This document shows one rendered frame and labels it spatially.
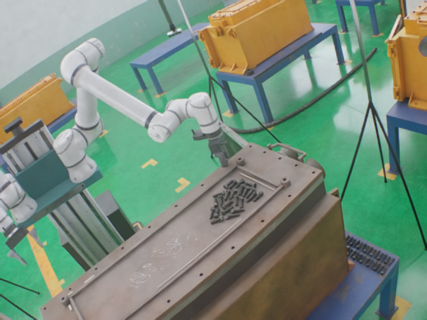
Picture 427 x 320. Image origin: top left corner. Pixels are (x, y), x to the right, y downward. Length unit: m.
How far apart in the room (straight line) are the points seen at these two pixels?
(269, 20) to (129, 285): 3.85
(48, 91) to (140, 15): 5.50
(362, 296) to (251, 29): 3.40
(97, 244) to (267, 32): 3.23
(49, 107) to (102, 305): 5.07
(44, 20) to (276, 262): 9.36
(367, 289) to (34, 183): 2.05
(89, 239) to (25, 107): 3.81
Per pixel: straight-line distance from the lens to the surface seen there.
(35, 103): 6.19
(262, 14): 4.59
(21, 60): 10.01
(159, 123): 1.49
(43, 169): 2.33
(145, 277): 1.41
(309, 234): 1.48
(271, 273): 1.41
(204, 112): 1.51
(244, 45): 4.39
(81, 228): 2.67
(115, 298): 1.43
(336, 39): 5.44
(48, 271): 4.30
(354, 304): 1.93
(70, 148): 2.13
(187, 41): 6.86
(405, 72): 3.19
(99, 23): 10.53
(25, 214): 2.28
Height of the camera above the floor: 2.34
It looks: 33 degrees down
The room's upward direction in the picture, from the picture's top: 24 degrees counter-clockwise
